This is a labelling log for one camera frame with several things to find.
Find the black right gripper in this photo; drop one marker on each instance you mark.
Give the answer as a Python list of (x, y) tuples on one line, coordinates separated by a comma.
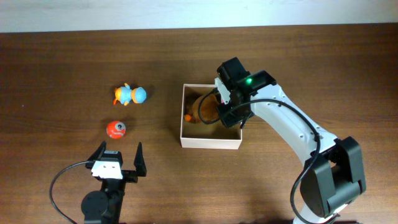
[(228, 119)]

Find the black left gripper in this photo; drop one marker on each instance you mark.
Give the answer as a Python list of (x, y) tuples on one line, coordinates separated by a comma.
[(132, 176)]

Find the brown plush toy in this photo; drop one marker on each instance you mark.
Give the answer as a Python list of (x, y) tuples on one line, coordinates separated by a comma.
[(208, 109)]

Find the red ball with grey face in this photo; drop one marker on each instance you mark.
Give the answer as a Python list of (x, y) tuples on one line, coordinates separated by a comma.
[(116, 129)]

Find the pink cardboard box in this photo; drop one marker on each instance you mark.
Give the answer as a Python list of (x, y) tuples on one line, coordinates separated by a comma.
[(205, 136)]

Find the orange and blue duck toy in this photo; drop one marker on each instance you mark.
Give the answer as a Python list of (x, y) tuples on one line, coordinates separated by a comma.
[(125, 94)]

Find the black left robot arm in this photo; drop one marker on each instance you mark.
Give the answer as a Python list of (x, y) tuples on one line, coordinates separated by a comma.
[(103, 206)]

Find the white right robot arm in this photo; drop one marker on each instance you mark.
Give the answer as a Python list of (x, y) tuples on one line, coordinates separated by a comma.
[(333, 173)]

